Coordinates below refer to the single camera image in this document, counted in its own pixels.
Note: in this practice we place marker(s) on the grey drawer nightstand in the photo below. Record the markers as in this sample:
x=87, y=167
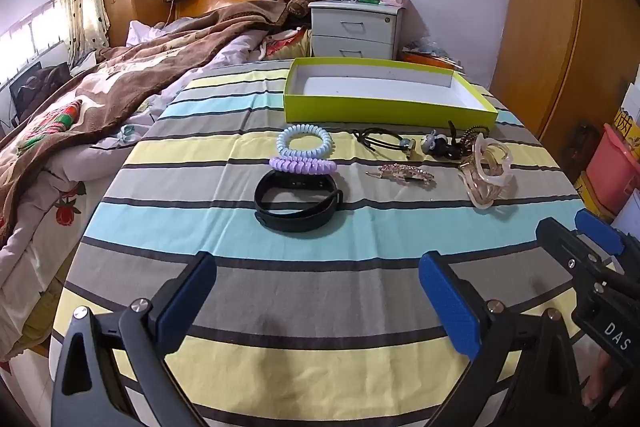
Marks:
x=350, y=27

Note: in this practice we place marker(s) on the person's right hand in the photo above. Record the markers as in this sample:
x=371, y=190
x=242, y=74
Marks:
x=602, y=379

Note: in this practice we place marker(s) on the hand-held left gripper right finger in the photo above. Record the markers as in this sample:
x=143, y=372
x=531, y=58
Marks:
x=450, y=302

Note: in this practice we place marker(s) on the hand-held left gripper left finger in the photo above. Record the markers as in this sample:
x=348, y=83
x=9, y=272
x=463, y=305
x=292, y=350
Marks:
x=187, y=302

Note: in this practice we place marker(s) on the dotted window curtain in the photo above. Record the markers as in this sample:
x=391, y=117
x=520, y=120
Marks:
x=82, y=7

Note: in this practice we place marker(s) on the wide wooden wardrobe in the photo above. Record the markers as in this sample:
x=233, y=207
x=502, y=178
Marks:
x=550, y=32

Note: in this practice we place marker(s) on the pale floral quilt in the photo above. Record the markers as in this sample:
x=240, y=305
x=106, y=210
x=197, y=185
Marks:
x=30, y=257

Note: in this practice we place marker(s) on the dark floor object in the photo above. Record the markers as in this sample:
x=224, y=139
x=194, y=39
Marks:
x=580, y=149

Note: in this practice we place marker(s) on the brown fleece blanket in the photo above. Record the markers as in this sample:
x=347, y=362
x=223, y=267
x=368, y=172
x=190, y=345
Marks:
x=150, y=57

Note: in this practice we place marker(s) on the black silicone wristband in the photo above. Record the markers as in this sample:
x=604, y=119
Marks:
x=300, y=216

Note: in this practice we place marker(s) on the pink rhinestone hair clip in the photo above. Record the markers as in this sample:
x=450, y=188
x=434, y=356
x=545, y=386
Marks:
x=405, y=173

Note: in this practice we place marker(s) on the dark cloth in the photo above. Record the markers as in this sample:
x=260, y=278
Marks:
x=40, y=87

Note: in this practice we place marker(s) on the yellow pillow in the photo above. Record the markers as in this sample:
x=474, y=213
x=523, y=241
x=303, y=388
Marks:
x=287, y=47

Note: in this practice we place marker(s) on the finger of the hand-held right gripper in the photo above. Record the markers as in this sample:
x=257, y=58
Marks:
x=600, y=232
x=562, y=244

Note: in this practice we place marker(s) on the clear claw hair clip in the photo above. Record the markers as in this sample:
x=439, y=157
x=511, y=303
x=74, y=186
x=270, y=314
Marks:
x=482, y=187

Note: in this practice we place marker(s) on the green shallow cardboard box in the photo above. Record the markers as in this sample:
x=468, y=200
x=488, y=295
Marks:
x=375, y=109

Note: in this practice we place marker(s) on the orange plastic basin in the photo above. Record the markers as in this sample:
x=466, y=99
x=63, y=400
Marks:
x=430, y=56

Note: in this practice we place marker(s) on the pink plastic bucket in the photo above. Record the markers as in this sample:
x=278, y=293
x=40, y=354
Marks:
x=612, y=172

